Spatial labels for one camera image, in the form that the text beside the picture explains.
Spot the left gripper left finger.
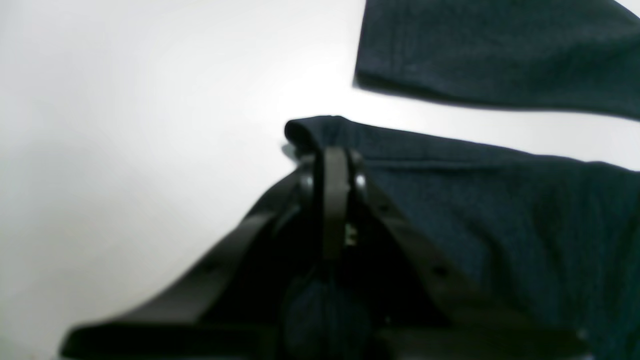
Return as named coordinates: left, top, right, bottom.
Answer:
left=60, top=147, right=351, bottom=360

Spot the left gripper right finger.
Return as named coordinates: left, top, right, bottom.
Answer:
left=348, top=150, right=591, bottom=360

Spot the black long-sleeve t-shirt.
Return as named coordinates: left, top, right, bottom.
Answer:
left=285, top=0, right=640, bottom=360

